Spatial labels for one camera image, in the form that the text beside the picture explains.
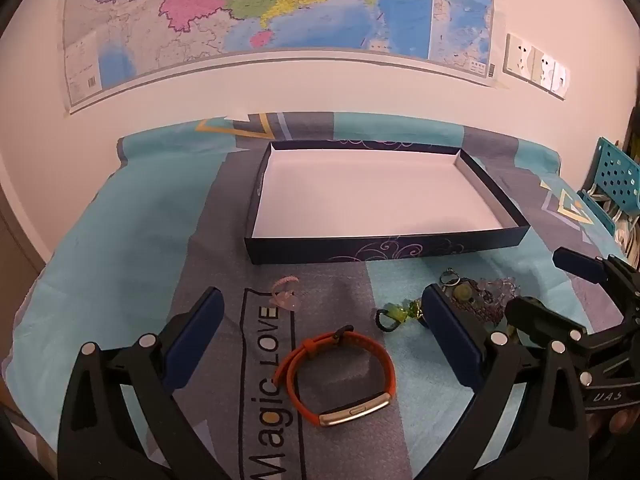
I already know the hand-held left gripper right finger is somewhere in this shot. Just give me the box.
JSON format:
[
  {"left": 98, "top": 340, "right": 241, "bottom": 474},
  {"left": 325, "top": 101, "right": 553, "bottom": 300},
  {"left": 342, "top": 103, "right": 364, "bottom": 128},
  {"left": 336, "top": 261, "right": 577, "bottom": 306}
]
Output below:
[{"left": 421, "top": 283, "right": 592, "bottom": 480}]

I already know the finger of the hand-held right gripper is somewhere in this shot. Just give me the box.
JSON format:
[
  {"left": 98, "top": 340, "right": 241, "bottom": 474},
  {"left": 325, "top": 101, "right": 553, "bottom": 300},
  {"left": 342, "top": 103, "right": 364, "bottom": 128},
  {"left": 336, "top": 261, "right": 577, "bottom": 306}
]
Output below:
[
  {"left": 552, "top": 246, "right": 640, "bottom": 312},
  {"left": 504, "top": 296, "right": 640, "bottom": 387}
]

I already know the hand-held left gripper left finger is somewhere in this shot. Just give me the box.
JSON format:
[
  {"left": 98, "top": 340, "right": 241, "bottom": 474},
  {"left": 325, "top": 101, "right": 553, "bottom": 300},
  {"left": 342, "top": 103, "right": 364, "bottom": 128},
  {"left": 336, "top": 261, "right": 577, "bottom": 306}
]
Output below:
[{"left": 57, "top": 287, "right": 231, "bottom": 480}]

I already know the purple beaded bracelet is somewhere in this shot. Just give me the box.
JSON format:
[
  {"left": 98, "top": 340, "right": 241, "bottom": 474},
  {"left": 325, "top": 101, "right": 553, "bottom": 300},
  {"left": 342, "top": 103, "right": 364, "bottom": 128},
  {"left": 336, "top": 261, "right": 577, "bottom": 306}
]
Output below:
[{"left": 457, "top": 295, "right": 511, "bottom": 328}]

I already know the clear crystal bead bracelet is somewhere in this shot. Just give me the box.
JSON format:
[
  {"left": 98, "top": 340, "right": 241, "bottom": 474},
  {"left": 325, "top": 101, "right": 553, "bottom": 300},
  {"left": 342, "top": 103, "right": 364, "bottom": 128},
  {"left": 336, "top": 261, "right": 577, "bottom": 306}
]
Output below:
[{"left": 477, "top": 276, "right": 521, "bottom": 298}]

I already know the silver ring amber gem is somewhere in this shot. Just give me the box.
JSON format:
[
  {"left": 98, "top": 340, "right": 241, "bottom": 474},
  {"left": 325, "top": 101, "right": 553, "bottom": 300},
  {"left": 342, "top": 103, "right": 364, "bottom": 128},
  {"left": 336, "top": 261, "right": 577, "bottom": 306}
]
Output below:
[{"left": 440, "top": 267, "right": 483, "bottom": 306}]

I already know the black hair tie green gem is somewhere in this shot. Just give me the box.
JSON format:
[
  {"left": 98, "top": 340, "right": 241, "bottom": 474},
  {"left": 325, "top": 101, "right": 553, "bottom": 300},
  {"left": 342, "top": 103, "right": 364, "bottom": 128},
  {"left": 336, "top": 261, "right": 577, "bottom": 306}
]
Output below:
[{"left": 375, "top": 302, "right": 408, "bottom": 334}]

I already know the orange smart band watch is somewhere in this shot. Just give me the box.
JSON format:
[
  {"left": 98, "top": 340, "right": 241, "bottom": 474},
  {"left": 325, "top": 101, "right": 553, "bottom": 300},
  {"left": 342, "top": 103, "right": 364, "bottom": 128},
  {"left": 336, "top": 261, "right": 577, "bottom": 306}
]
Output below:
[{"left": 272, "top": 326, "right": 397, "bottom": 430}]

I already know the clear pink ring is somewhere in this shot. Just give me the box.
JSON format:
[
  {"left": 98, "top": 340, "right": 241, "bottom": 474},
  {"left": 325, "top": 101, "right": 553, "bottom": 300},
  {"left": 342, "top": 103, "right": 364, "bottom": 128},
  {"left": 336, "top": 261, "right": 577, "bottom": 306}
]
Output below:
[{"left": 269, "top": 275, "right": 303, "bottom": 311}]

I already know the dark blue cardboard box tray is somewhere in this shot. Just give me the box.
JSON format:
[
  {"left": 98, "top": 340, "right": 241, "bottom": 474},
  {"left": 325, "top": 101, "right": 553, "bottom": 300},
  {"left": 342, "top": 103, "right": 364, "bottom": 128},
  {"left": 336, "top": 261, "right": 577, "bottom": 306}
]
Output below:
[{"left": 244, "top": 141, "right": 531, "bottom": 266}]

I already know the person's right hand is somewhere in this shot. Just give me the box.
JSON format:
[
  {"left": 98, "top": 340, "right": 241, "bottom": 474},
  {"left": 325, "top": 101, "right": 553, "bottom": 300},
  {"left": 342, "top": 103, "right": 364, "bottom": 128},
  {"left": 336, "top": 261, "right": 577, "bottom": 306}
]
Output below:
[{"left": 589, "top": 406, "right": 640, "bottom": 442}]

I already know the white patterned cloth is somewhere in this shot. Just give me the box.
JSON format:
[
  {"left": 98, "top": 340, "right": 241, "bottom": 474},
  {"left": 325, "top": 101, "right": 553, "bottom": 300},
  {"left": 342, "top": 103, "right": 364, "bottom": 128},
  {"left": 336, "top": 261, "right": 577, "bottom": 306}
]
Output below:
[{"left": 612, "top": 205, "right": 640, "bottom": 256}]

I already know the teal perforated chair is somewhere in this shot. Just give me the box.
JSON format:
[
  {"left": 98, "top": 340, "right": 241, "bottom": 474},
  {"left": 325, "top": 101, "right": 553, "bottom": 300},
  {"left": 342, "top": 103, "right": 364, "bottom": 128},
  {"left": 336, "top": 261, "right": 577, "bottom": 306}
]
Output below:
[{"left": 577, "top": 136, "right": 640, "bottom": 233}]

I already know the blue grey printed blanket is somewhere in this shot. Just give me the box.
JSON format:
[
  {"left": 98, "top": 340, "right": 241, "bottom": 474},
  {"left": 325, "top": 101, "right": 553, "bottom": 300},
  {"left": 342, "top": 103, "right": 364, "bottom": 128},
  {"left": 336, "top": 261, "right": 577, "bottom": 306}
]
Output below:
[{"left": 2, "top": 111, "right": 640, "bottom": 480}]

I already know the white wall socket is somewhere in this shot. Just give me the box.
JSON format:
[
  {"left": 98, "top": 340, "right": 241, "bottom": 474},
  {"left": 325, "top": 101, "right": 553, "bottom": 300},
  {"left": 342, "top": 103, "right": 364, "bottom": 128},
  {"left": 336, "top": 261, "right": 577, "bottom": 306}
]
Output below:
[
  {"left": 550, "top": 62, "right": 571, "bottom": 100},
  {"left": 502, "top": 33, "right": 535, "bottom": 81},
  {"left": 530, "top": 46, "right": 556, "bottom": 92}
]

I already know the colourful wall map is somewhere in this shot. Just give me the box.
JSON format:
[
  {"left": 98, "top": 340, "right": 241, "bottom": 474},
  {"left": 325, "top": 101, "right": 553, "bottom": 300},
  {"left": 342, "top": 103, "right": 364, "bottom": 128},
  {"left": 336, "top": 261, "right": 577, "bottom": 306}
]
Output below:
[{"left": 62, "top": 0, "right": 498, "bottom": 116}]

